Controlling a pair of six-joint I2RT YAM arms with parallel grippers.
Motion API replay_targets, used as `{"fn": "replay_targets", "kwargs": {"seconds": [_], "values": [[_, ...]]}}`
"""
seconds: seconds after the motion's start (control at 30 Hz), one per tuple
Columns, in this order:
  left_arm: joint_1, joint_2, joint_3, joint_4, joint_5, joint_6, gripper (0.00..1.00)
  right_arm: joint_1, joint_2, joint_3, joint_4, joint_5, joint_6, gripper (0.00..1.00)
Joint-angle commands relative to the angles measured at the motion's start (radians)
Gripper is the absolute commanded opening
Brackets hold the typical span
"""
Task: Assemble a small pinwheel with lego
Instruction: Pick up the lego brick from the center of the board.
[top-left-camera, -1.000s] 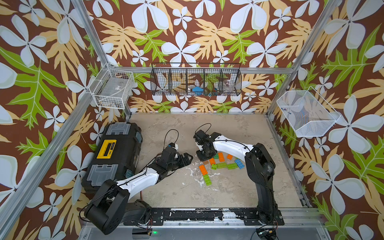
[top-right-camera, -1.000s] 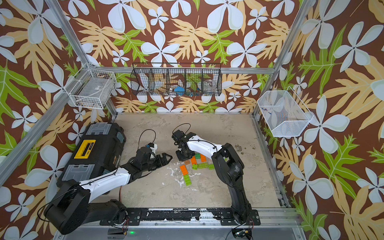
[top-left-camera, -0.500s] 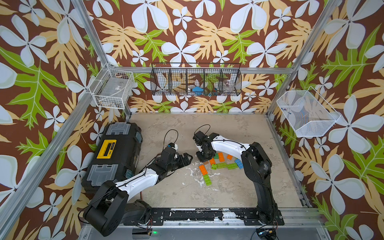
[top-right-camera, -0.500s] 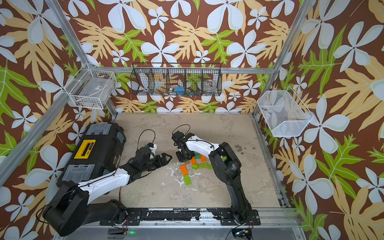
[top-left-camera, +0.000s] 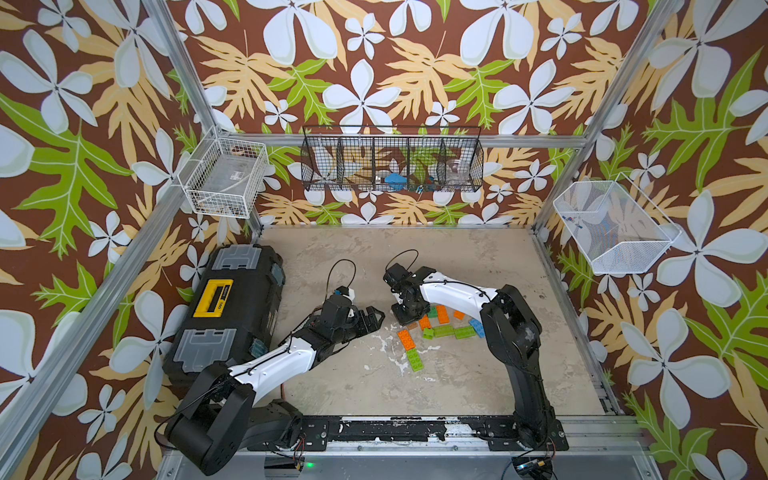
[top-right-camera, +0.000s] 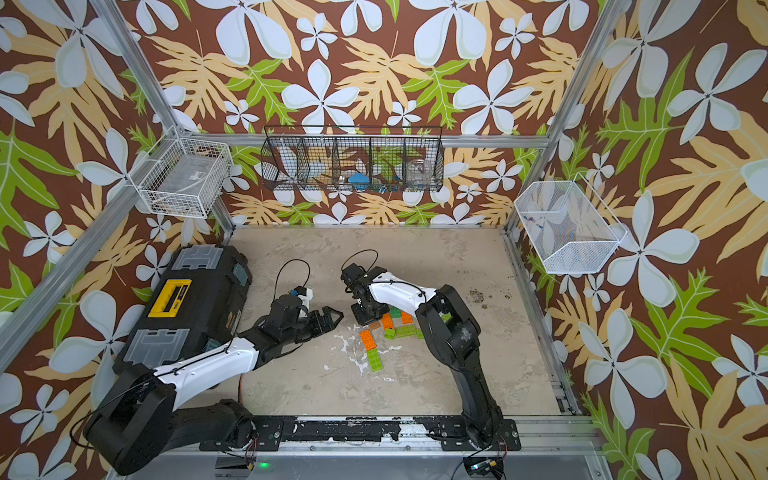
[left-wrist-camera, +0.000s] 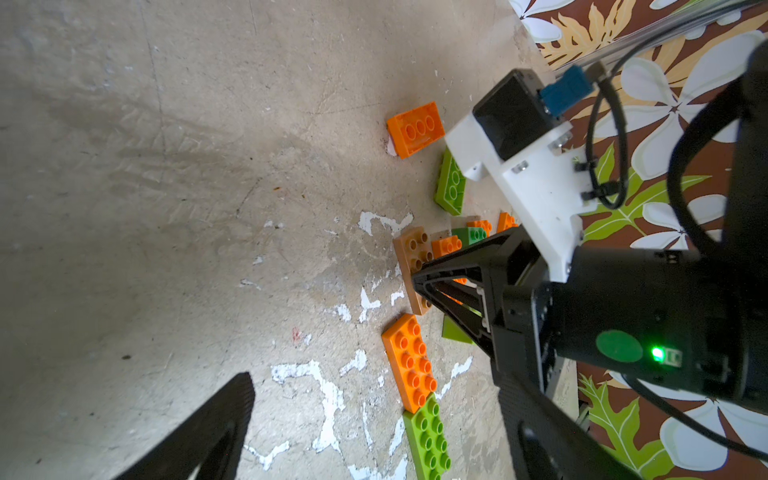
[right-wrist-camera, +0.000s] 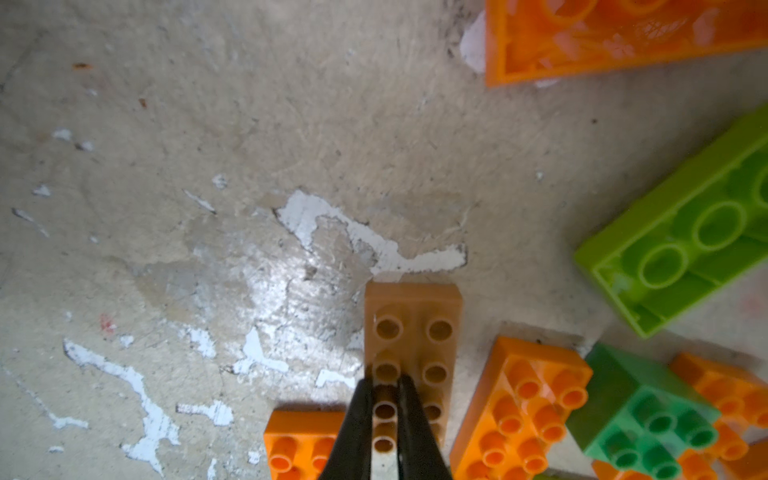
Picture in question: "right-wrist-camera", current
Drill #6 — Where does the orange brick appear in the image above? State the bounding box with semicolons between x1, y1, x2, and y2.
449;336;593;479
590;350;768;480
264;409;345;480
485;0;767;87

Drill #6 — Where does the tan brick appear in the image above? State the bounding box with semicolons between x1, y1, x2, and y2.
364;281;463;453

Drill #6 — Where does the green square brick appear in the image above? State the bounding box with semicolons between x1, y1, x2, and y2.
566;343;721;479

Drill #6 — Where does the orange brick beside green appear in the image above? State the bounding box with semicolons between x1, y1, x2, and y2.
590;350;768;480

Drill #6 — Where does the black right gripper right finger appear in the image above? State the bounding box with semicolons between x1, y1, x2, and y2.
397;374;453;480

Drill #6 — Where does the lime brick upside down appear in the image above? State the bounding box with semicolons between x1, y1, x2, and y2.
574;106;767;338

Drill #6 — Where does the orange brick front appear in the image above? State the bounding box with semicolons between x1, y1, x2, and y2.
264;409;345;480

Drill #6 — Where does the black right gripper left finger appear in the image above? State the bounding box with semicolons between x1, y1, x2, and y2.
318;378;374;480

